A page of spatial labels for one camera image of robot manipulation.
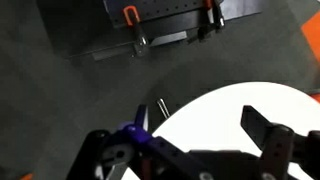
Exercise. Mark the round white table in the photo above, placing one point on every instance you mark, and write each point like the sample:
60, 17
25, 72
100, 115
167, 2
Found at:
212, 121

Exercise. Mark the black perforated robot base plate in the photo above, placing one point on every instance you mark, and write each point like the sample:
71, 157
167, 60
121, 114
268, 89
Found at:
155, 9

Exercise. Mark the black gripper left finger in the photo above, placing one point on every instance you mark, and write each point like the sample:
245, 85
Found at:
137, 130

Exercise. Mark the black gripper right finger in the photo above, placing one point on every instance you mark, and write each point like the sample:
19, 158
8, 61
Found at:
269, 137

